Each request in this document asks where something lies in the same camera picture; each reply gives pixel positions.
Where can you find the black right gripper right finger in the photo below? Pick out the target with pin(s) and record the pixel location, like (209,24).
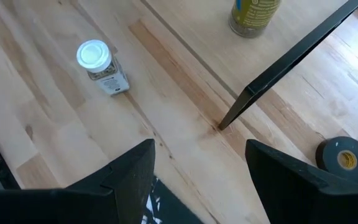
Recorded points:
(291,193)

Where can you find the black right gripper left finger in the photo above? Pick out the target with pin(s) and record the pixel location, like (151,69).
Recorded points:
(126,174)

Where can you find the white-lid spice jar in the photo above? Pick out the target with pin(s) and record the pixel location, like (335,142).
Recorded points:
(110,77)

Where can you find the black-lid green-label spice jar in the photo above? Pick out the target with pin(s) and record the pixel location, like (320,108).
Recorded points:
(253,15)

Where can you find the black tape roll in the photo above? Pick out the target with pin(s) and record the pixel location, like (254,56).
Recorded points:
(328,155)

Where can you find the dark teal white-patterned object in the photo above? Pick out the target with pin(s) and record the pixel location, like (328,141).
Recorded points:
(169,208)

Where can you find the wooden shelf with black frame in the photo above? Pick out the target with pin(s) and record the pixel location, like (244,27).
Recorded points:
(197,31)

